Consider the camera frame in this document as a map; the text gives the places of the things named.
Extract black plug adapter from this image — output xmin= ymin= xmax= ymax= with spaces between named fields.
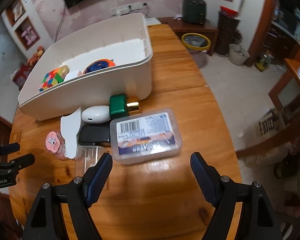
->
xmin=77 ymin=124 xmax=111 ymax=146

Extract white wall socket strip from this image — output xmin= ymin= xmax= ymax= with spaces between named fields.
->
xmin=110 ymin=2 xmax=149 ymax=15

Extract framed picture in niche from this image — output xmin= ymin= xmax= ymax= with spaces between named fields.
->
xmin=11 ymin=1 xmax=24 ymax=20

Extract white curved plastic piece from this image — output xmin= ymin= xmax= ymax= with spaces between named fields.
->
xmin=60 ymin=107 xmax=82 ymax=160

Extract black air fryer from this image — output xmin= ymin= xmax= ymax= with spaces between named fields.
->
xmin=182 ymin=0 xmax=207 ymax=25

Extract white plastic storage bin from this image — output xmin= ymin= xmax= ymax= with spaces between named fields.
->
xmin=17 ymin=12 xmax=154 ymax=122

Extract wooden chair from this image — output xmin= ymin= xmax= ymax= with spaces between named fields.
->
xmin=268 ymin=57 xmax=300 ymax=155

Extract cardboard box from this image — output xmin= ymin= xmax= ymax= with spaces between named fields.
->
xmin=255 ymin=110 xmax=282 ymax=137

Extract pink dumbbells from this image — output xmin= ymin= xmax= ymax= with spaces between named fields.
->
xmin=21 ymin=26 xmax=39 ymax=45

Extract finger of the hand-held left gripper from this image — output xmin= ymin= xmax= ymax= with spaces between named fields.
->
xmin=0 ymin=142 xmax=21 ymax=159
xmin=6 ymin=154 xmax=36 ymax=172

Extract yellow-rimmed trash bin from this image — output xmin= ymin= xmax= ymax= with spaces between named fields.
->
xmin=181 ymin=33 xmax=212 ymax=68

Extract small clear plastic box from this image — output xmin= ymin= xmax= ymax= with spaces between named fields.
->
xmin=75 ymin=144 xmax=112 ymax=180

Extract dark floor object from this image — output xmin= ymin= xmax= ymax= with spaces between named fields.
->
xmin=274 ymin=155 xmax=300 ymax=179

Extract clear box with barcode label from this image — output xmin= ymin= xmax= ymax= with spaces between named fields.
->
xmin=109 ymin=108 xmax=183 ymax=165

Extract pile of peaches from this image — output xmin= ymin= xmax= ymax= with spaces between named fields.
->
xmin=26 ymin=45 xmax=44 ymax=67

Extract orange round tape measure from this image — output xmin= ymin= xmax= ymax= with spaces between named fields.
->
xmin=82 ymin=58 xmax=115 ymax=75

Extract colourful puzzle cube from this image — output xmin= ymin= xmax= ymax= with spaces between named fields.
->
xmin=39 ymin=67 xmax=67 ymax=92

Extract black television cable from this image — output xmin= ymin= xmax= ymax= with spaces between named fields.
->
xmin=54 ymin=2 xmax=67 ymax=42

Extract cooking oil bottle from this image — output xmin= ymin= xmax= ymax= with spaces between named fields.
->
xmin=255 ymin=51 xmax=272 ymax=72

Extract white set-top box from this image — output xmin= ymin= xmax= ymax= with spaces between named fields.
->
xmin=145 ymin=17 xmax=162 ymax=27

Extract white oval earbud case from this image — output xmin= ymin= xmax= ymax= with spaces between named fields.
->
xmin=81 ymin=105 xmax=111 ymax=124

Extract red tissue box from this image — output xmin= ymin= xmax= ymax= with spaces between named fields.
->
xmin=12 ymin=64 xmax=32 ymax=90

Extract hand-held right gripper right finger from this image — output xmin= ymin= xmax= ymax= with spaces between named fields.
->
xmin=190 ymin=152 xmax=283 ymax=240

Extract green bottle with gold cap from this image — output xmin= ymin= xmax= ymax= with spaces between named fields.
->
xmin=109 ymin=94 xmax=142 ymax=118

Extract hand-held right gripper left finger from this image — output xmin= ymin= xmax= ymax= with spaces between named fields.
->
xmin=22 ymin=152 xmax=113 ymax=240

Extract white bucket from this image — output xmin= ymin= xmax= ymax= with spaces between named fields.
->
xmin=229 ymin=44 xmax=250 ymax=67

